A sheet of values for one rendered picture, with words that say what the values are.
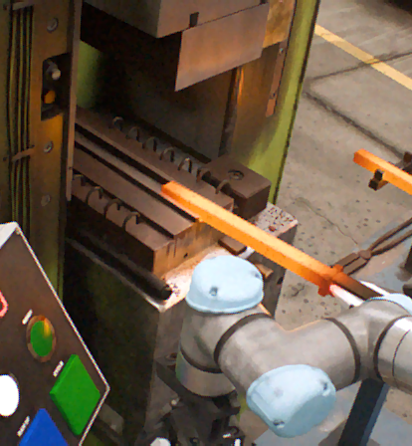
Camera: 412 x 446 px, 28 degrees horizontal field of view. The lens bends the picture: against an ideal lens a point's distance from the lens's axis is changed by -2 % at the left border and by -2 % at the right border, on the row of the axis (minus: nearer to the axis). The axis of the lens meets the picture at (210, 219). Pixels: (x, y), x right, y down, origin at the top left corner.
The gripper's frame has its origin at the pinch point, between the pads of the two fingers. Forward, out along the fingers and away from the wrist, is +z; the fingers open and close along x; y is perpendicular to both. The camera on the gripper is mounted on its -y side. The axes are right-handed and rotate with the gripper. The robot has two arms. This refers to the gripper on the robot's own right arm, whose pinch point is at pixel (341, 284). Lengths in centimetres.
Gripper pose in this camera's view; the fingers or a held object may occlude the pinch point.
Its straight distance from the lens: 129.7
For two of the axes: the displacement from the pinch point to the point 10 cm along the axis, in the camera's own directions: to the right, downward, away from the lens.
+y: -1.1, 8.0, 5.9
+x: 6.5, -3.9, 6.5
